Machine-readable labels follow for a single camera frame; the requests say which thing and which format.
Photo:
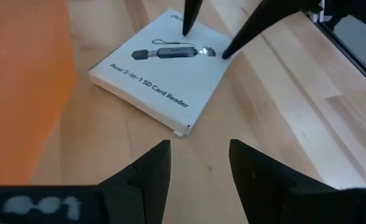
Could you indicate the white card reader box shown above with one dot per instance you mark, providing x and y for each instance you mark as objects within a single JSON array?
[{"x": 170, "y": 81}]

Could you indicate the orange flat object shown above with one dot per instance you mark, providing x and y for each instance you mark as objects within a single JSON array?
[{"x": 21, "y": 93}]

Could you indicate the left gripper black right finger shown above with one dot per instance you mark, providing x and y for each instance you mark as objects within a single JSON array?
[{"x": 269, "y": 193}]

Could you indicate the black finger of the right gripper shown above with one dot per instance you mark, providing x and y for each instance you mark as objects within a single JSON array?
[
  {"x": 190, "y": 15},
  {"x": 263, "y": 26}
]

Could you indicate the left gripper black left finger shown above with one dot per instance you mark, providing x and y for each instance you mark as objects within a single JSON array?
[{"x": 148, "y": 193}]

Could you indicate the black aluminium table frame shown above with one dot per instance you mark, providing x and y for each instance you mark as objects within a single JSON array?
[{"x": 350, "y": 53}]

